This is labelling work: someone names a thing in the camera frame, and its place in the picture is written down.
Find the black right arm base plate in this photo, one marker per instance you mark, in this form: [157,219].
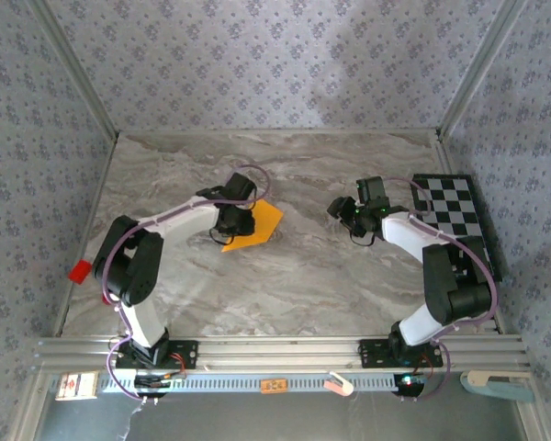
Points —
[372,353]

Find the small box with red print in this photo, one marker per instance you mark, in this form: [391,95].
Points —
[75,386]

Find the pink and white clip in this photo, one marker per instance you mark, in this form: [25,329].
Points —
[339,385]

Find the teal and beige tool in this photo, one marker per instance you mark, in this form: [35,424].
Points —
[500,390]

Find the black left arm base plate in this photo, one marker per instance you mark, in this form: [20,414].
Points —
[188,353]

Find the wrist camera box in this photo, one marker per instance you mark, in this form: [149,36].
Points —
[239,188]
[372,190]

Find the aluminium frame post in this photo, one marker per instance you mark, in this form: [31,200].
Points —
[477,69]
[78,69]

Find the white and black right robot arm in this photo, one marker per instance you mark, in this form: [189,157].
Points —
[464,298]

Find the orange label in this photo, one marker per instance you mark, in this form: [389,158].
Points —
[273,386]

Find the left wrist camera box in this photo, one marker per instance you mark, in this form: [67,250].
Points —
[239,188]

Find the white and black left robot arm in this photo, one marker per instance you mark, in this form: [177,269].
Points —
[183,220]

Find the long aluminium mounting rail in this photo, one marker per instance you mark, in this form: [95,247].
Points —
[275,353]

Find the black and grey checkerboard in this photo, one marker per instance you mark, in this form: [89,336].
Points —
[459,206]

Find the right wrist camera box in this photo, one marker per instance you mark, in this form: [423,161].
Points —
[372,190]

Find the small red block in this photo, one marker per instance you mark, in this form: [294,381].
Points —
[80,271]

